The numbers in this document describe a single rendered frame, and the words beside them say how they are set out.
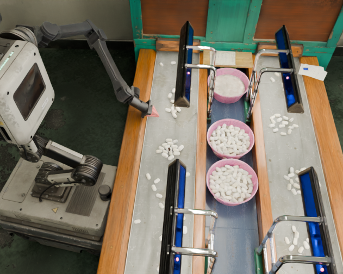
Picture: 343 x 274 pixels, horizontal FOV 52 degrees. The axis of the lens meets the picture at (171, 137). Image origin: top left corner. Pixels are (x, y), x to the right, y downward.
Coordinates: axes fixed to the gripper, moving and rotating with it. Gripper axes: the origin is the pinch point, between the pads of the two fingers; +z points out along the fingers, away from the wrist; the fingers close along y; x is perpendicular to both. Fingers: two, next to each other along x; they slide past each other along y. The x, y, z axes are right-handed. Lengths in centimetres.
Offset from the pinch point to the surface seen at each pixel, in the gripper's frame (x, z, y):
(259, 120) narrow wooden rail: -38, 46, 2
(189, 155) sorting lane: -10.0, 17.7, -23.7
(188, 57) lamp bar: -34.0, -8.1, 16.0
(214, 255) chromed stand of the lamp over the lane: -44, 2, -91
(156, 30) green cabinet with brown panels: -5, -14, 64
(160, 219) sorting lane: -2, 8, -63
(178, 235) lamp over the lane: -34, -7, -83
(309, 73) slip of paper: -61, 73, 45
